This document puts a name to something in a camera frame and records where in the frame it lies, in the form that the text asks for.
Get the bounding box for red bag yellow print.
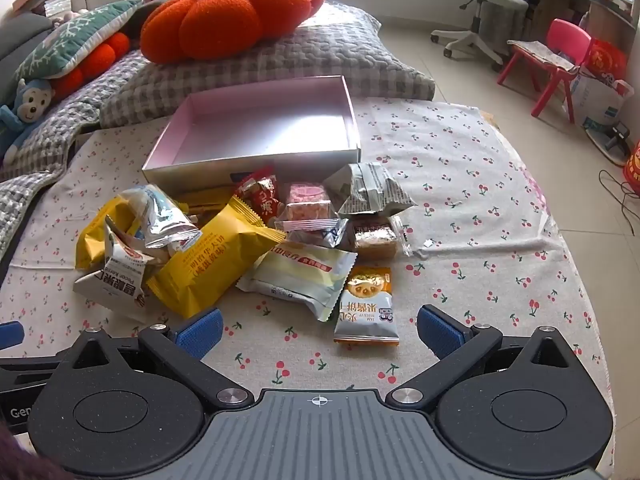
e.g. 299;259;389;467
622;140;640;186

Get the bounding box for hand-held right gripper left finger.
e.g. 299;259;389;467
55;308;254;409

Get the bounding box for crinkled yellow snack packet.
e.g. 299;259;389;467
75;195;151;272

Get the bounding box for pink cake clear wrapper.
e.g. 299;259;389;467
274;182;349;233

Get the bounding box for wooden desk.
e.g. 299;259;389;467
530;0;640;61

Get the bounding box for teal snowflake pillow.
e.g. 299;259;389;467
12;0;146;81

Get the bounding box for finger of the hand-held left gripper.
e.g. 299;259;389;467
0;321;24;349

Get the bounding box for red snack packet white dots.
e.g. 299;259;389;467
234;166;279;227

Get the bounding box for white paper bag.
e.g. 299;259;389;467
565;65;636;133

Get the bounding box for silver blue snack packet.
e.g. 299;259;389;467
122;184;203;263

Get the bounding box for grey sofa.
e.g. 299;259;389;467
0;12;53;61

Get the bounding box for cherry print bed sheet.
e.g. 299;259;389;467
0;95;617;461

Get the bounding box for pink child chair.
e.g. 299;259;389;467
496;18;593;123

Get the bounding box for small orange pumpkin cushion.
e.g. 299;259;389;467
52;32;132;101

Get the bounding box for patterned seat cloth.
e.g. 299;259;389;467
507;39;581;73

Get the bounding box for large orange pumpkin cushion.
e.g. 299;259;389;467
140;0;326;66

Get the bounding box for white snack packet brown print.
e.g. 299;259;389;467
73;215;157;322

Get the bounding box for small silver truffle packet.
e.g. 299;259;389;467
286;219;349;249

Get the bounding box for yellow snack packet dark print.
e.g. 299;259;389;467
145;195;287;320

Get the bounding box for grey office chair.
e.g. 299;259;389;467
427;0;531;73

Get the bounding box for white box pink inside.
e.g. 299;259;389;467
141;75;362;198

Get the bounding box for person's left forearm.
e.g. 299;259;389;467
0;422;68;480

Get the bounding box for grey checked blanket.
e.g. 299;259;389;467
0;50;146;261

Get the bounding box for orange silver cracker packet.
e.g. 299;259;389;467
333;266;402;347

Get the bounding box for grey checked pillow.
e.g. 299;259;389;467
100;2;436;128

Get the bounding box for brown cake clear wrapper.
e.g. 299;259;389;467
349;212;416;261

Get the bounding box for cardboard box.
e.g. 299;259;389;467
530;0;576;36

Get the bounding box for tangled black cable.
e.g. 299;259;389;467
597;170;640;221

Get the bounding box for pale snack packet red label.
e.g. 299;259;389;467
236;241;359;323

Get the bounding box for red gift bag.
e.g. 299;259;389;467
582;39;628;81

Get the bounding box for blue monkey plush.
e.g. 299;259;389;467
0;77;56;166

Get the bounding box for black floor device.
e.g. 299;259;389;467
602;122;633;153

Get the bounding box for grey newsprint snack packet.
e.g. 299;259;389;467
324;162;417;218

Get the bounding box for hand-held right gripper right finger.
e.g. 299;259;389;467
387;305;586;408

